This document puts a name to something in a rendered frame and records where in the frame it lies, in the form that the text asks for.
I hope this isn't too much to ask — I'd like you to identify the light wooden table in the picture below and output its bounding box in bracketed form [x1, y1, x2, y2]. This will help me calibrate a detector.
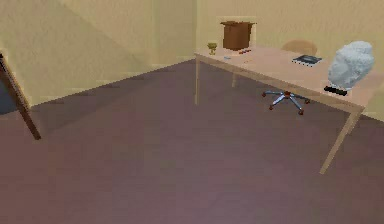
[193, 44, 384, 175]

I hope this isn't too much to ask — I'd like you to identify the white stone bust statue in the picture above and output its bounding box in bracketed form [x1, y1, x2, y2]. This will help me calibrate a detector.
[323, 40, 376, 98]

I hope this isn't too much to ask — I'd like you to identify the tan swivel office chair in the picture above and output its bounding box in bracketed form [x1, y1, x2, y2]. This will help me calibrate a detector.
[261, 39, 319, 116]

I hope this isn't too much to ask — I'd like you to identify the dark blue book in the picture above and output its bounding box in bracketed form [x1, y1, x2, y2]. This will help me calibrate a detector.
[291, 54, 323, 67]

